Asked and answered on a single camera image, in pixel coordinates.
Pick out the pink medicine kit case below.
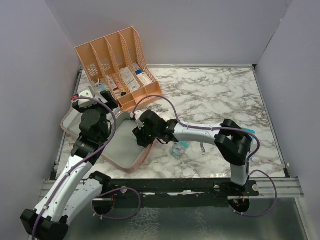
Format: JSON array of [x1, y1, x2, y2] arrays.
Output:
[[60, 108, 154, 174]]

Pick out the black handled scissors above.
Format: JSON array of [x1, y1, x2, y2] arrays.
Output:
[[200, 142, 206, 155]]

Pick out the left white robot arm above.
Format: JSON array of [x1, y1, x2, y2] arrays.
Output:
[[20, 90, 118, 240]]

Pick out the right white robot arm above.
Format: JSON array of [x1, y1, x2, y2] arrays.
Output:
[[130, 110, 252, 196]]

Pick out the red white medicine box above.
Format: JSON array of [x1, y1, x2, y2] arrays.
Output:
[[106, 74, 121, 91]]

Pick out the blue white medicine box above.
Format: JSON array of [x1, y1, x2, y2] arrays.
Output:
[[132, 62, 152, 86]]

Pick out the small dark bottle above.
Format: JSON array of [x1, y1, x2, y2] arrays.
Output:
[[121, 90, 127, 97]]

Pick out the blue patterned pouch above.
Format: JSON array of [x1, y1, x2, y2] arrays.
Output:
[[94, 82, 110, 95]]

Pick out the clear bandage bag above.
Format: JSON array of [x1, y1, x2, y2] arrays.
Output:
[[170, 142, 187, 159]]

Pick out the teal bandage packet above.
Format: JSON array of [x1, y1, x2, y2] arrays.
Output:
[[178, 141, 190, 149]]

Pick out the orange plastic file organizer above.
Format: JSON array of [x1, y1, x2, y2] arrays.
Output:
[[75, 27, 162, 111]]

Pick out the blue tissue pack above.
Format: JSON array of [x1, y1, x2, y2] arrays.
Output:
[[242, 127, 260, 163]]

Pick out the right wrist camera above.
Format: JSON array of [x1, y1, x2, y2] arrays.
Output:
[[130, 110, 143, 122]]

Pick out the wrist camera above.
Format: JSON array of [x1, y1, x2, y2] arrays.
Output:
[[130, 110, 143, 122], [77, 86, 96, 108]]

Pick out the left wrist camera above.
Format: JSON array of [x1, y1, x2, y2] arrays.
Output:
[[77, 86, 96, 108]]

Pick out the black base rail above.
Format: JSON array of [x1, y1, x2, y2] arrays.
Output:
[[89, 171, 259, 209]]

